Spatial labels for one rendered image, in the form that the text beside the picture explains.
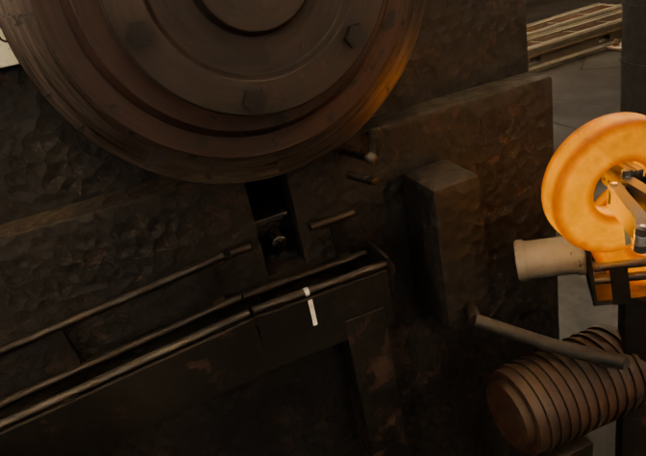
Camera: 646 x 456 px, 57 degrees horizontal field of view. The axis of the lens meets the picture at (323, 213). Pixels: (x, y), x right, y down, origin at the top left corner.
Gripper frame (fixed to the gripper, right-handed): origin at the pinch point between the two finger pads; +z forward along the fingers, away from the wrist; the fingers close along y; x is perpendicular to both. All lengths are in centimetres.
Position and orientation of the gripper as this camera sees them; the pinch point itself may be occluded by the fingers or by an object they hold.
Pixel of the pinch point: (615, 171)
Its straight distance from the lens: 72.1
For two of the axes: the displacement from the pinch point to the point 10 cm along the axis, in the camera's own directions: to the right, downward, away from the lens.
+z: -1.6, -4.3, 8.9
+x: -1.7, -8.8, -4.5
